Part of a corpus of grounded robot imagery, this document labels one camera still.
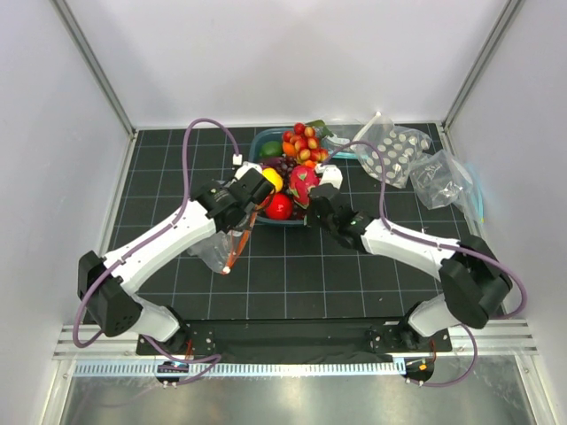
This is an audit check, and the yellow pear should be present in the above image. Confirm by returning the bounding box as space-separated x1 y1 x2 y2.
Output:
262 167 284 193

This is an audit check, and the red apple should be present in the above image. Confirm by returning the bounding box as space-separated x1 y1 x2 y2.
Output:
264 193 293 220

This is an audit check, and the pink dragon fruit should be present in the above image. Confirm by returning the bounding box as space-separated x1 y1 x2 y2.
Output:
288 166 320 209

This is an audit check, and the orange zipper clear bag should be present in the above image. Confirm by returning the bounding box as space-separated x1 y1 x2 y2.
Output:
187 191 276 275

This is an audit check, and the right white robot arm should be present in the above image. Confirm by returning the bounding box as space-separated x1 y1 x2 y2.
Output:
307 183 513 351

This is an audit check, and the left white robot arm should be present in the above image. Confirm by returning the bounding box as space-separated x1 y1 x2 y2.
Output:
75 164 275 354

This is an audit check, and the teal zipper flat bag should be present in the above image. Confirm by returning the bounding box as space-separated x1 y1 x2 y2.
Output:
324 118 372 159

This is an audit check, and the polka dot zip bag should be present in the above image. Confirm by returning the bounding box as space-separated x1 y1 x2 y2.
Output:
350 112 432 189

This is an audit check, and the blue zipper clear bag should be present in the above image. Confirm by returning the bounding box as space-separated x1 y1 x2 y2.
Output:
409 150 485 224

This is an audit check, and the purple grape bunch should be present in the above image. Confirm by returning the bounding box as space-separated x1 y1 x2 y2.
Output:
273 156 298 177

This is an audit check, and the green lime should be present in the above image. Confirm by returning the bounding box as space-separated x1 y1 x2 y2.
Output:
259 141 284 158

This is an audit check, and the orange tangerine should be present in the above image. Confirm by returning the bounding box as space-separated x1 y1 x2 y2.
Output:
282 142 297 158

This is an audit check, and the teal plastic basket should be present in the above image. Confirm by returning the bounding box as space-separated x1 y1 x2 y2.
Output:
249 128 307 226

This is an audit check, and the black grid mat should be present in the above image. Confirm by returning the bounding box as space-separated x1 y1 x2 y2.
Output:
82 123 506 323

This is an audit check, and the red cherry bunch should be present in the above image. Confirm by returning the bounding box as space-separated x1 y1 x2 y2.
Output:
281 120 330 168

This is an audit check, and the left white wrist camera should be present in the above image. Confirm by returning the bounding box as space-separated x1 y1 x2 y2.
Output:
232 154 262 180

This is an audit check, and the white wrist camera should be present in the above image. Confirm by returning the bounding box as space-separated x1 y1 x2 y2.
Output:
315 164 343 189
232 154 262 180

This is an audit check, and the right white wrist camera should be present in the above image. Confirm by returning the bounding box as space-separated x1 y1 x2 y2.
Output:
315 164 343 189

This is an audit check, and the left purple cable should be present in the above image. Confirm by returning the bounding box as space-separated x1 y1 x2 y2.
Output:
72 118 243 349

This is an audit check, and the purple cable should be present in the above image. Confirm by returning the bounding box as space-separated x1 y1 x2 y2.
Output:
72 118 243 349
325 140 527 320

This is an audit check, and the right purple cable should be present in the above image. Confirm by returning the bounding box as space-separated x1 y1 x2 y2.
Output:
325 140 527 320

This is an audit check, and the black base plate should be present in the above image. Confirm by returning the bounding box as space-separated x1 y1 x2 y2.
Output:
136 316 453 359

